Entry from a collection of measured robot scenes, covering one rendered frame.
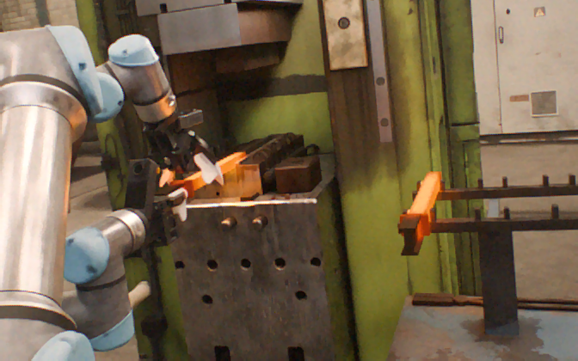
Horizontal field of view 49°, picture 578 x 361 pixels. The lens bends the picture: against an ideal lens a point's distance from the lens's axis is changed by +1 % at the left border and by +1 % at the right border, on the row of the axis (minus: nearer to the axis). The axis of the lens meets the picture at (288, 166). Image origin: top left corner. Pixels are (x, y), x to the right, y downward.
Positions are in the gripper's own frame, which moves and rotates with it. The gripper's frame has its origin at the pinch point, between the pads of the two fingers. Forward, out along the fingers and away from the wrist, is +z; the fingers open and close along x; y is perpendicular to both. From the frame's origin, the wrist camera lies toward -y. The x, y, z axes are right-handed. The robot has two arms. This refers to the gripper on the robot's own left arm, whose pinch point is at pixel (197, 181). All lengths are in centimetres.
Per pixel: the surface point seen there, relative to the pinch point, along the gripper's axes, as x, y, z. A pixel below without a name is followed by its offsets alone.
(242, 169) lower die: 3.4, -14.9, 10.3
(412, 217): 47, 20, -7
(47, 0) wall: -538, -693, 236
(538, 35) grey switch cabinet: 117, -473, 260
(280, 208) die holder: 13.8, -5.5, 14.7
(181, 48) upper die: -7.2, -29.5, -15.8
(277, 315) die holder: 9.4, 7.3, 37.7
